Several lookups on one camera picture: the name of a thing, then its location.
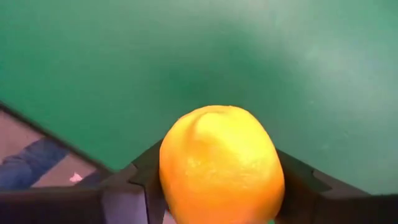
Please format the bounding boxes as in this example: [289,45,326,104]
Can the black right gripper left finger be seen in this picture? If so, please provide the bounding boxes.
[101,139,168,224]

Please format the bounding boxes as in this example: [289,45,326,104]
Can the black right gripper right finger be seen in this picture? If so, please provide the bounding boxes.
[274,148,373,224]

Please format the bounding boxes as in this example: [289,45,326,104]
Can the orange-yellow lemon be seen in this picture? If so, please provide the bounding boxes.
[159,105,285,224]

